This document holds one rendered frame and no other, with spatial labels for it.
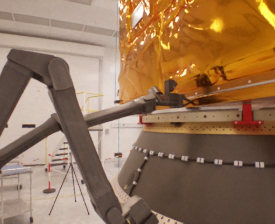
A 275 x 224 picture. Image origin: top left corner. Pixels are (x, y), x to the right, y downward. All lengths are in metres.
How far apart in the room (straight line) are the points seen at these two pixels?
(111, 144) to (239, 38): 8.38
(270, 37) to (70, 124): 0.65
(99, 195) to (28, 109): 8.08
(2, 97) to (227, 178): 0.83
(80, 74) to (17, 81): 8.33
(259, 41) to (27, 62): 0.69
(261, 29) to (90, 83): 8.26
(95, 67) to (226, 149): 8.33
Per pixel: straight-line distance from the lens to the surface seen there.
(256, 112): 0.95
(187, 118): 1.02
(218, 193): 0.90
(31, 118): 8.49
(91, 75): 8.85
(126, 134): 9.12
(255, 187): 0.90
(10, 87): 0.47
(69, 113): 0.47
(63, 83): 0.45
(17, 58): 0.47
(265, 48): 0.75
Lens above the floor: 1.65
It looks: 4 degrees up
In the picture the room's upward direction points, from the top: straight up
